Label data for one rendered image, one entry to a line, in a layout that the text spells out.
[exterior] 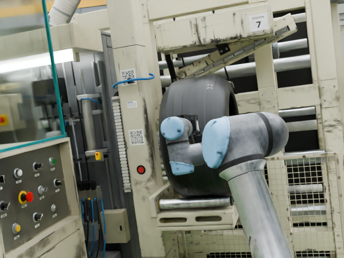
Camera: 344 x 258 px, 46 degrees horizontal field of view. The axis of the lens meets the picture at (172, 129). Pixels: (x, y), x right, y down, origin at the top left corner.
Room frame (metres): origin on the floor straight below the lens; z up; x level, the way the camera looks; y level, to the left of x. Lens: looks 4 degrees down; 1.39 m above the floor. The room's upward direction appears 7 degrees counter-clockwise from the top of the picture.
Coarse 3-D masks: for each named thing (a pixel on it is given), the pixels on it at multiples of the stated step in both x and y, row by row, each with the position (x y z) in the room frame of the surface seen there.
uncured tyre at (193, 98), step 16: (192, 80) 1.84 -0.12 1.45; (208, 80) 1.80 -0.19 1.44; (224, 80) 1.85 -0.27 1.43; (176, 96) 1.77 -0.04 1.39; (192, 96) 1.74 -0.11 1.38; (208, 96) 1.71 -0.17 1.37; (224, 96) 1.74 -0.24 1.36; (160, 112) 1.78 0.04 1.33; (176, 112) 1.71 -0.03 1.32; (192, 112) 1.69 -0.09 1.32; (208, 112) 1.67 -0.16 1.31; (224, 112) 1.69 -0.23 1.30; (160, 144) 1.74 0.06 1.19; (176, 176) 1.72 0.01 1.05; (192, 176) 1.70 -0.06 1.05; (208, 176) 1.68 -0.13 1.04; (192, 192) 1.77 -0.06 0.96; (208, 192) 1.76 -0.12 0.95; (224, 192) 1.76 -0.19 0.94
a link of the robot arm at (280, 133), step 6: (264, 114) 0.99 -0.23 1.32; (270, 114) 0.99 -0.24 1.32; (270, 120) 0.97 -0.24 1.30; (276, 120) 0.98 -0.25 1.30; (282, 120) 1.00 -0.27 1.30; (276, 126) 0.97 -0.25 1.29; (282, 126) 0.98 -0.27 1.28; (276, 132) 0.96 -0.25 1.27; (282, 132) 0.97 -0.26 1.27; (288, 132) 1.01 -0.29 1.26; (276, 138) 0.96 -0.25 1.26; (282, 138) 0.97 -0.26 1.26; (276, 144) 0.97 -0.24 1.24; (282, 144) 0.98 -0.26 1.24; (276, 150) 0.98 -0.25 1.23; (204, 162) 1.35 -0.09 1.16
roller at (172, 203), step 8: (160, 200) 1.86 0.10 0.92; (168, 200) 1.84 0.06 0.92; (176, 200) 1.83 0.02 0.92; (184, 200) 1.82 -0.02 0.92; (192, 200) 1.80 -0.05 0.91; (200, 200) 1.79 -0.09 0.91; (208, 200) 1.78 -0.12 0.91; (216, 200) 1.77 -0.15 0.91; (224, 200) 1.76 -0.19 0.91; (232, 200) 1.77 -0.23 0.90; (160, 208) 1.86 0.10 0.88; (168, 208) 1.84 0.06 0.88
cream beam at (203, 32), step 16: (208, 16) 2.09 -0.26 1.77; (224, 16) 2.07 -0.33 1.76; (240, 16) 2.05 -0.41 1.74; (272, 16) 2.13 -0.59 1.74; (160, 32) 2.16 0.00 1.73; (176, 32) 2.14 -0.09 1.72; (192, 32) 2.12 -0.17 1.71; (208, 32) 2.09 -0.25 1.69; (224, 32) 2.07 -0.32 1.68; (240, 32) 2.05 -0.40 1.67; (256, 32) 2.03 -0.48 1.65; (272, 32) 2.01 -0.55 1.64; (160, 48) 2.17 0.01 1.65; (176, 48) 2.15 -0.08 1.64; (192, 48) 2.22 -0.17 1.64; (208, 48) 2.32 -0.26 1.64
